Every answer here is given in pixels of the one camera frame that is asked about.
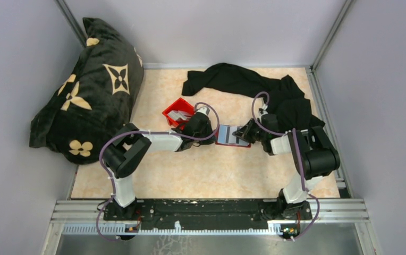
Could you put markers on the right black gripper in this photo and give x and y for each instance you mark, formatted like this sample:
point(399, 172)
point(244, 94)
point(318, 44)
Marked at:
point(245, 132)

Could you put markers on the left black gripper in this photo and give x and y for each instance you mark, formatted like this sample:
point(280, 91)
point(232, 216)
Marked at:
point(208, 141)

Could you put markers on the red leather card holder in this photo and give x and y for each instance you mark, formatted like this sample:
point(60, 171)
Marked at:
point(243, 145)

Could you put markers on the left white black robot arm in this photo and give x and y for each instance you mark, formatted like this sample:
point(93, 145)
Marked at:
point(124, 152)

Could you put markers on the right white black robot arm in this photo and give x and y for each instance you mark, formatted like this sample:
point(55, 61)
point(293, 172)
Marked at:
point(313, 153)

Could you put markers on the stack of grey cards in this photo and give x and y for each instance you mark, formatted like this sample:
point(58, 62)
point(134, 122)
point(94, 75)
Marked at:
point(179, 116)

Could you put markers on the black cloth garment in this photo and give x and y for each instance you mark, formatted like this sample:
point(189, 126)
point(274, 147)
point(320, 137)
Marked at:
point(286, 100)

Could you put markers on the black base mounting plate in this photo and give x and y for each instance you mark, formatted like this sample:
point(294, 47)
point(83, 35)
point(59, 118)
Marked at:
point(207, 214)

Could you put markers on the black floral patterned pillow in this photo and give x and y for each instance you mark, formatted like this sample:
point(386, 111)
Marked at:
point(95, 101)

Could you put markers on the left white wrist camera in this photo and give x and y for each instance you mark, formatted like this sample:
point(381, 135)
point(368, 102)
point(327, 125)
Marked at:
point(203, 110)

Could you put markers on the aluminium frame rail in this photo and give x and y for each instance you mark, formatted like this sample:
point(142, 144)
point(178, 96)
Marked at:
point(86, 217)

